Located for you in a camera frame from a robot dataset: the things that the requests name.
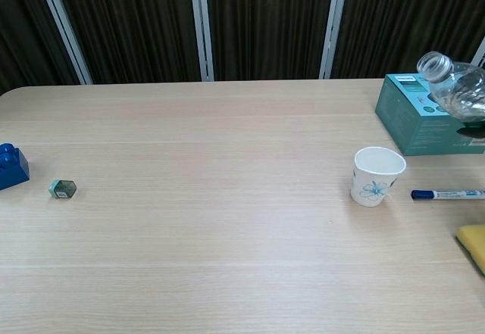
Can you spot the clear green-label water bottle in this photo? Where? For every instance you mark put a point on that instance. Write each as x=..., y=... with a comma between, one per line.
x=454, y=88

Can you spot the white flower-print paper cup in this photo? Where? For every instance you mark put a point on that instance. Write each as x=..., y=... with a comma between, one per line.
x=373, y=182

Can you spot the blue-capped whiteboard marker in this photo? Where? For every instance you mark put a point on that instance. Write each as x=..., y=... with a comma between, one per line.
x=447, y=195

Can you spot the dark pleated curtain panel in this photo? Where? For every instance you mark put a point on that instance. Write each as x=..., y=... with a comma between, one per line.
x=394, y=19
x=132, y=23
x=269, y=23
x=22, y=27

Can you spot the small green pencil sharpener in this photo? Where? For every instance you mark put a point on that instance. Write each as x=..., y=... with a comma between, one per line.
x=62, y=189

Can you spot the white partition frame post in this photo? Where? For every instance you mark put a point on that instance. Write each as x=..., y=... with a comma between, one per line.
x=201, y=27
x=64, y=27
x=333, y=27
x=480, y=52

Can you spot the yellow sponge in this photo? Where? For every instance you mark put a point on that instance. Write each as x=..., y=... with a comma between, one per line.
x=473, y=245

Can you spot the blue toy building brick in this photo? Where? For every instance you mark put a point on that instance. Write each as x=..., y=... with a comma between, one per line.
x=13, y=169

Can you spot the teal speaker product box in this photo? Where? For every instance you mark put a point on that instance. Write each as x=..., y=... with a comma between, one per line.
x=409, y=122

